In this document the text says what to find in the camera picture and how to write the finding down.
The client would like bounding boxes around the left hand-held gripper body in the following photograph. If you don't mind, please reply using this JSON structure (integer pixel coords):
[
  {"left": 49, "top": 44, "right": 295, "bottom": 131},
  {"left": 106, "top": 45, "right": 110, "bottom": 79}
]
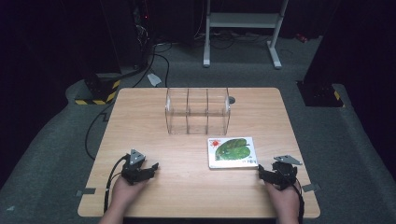
[{"left": 120, "top": 148, "right": 148, "bottom": 187}]

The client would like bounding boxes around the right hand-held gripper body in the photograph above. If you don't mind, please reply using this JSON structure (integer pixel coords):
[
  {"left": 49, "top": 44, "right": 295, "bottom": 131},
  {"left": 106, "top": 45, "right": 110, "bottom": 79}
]
[{"left": 272, "top": 154, "right": 304, "bottom": 191}]

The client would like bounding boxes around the white picture book green leaf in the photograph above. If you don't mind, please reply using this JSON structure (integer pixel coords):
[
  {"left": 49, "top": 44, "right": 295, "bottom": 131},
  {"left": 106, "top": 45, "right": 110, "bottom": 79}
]
[{"left": 206, "top": 136, "right": 260, "bottom": 170}]

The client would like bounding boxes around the clear acrylic divided organizer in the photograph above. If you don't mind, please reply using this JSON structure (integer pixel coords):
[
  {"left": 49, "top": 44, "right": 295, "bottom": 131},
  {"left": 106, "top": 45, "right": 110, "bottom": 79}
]
[{"left": 164, "top": 87, "right": 232, "bottom": 136}]

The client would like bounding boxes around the person's left hand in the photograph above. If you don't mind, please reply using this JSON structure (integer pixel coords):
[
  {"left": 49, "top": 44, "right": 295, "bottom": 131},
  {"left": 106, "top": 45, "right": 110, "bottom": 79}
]
[{"left": 110, "top": 176, "right": 149, "bottom": 213}]

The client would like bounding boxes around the person's right hand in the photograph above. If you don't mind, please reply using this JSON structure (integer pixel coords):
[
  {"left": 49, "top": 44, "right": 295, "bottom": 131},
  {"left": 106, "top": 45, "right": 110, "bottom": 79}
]
[{"left": 264, "top": 181, "right": 302, "bottom": 219}]

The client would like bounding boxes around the grey tape piece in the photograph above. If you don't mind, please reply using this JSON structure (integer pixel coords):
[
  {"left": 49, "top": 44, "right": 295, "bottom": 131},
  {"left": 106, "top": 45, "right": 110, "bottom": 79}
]
[
  {"left": 301, "top": 183, "right": 321, "bottom": 193},
  {"left": 75, "top": 188, "right": 97, "bottom": 198}
]

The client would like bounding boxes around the black yellow striped stand base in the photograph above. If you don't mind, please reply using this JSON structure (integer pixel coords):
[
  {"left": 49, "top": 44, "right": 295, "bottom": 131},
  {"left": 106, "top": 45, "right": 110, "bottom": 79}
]
[
  {"left": 74, "top": 73, "right": 121, "bottom": 105},
  {"left": 296, "top": 80, "right": 346, "bottom": 108}
]

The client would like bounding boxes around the white plastic piece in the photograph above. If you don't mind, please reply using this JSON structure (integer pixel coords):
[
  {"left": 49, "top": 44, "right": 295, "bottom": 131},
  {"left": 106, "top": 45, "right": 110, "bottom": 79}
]
[{"left": 147, "top": 73, "right": 163, "bottom": 88}]

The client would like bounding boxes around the red small object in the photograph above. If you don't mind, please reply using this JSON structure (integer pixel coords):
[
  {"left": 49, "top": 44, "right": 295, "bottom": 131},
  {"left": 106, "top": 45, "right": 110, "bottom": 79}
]
[{"left": 294, "top": 32, "right": 309, "bottom": 44}]

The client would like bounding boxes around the white metal stand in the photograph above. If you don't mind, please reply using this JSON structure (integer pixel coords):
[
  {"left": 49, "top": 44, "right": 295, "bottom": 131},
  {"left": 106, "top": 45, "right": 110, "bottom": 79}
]
[{"left": 203, "top": 0, "right": 290, "bottom": 70}]

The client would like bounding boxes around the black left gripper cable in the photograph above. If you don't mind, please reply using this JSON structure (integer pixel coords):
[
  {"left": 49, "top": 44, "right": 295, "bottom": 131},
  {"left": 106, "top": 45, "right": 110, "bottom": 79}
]
[{"left": 103, "top": 154, "right": 131, "bottom": 215}]

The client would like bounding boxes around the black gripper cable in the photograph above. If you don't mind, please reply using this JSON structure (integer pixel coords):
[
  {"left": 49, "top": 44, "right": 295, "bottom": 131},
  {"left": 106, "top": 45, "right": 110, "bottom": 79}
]
[
  {"left": 103, "top": 154, "right": 131, "bottom": 215},
  {"left": 291, "top": 179, "right": 305, "bottom": 224}
]

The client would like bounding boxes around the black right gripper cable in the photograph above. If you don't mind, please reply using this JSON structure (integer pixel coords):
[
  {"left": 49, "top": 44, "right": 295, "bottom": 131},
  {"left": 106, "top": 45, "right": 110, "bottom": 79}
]
[{"left": 291, "top": 179, "right": 305, "bottom": 224}]

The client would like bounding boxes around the black floor cable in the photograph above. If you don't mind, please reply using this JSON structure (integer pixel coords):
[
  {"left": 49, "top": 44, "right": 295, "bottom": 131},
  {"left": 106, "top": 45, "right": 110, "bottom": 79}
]
[
  {"left": 84, "top": 101, "right": 116, "bottom": 161},
  {"left": 133, "top": 42, "right": 173, "bottom": 89}
]

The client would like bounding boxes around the dark equipment rack with wires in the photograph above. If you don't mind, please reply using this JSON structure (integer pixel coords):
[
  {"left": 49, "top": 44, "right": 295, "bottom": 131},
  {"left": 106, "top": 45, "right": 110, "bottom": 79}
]
[{"left": 131, "top": 0, "right": 157, "bottom": 70}]

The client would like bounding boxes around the bundle of dark cables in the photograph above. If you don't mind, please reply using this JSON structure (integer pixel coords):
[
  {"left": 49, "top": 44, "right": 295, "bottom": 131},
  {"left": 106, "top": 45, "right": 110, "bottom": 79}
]
[{"left": 193, "top": 28, "right": 273, "bottom": 50}]

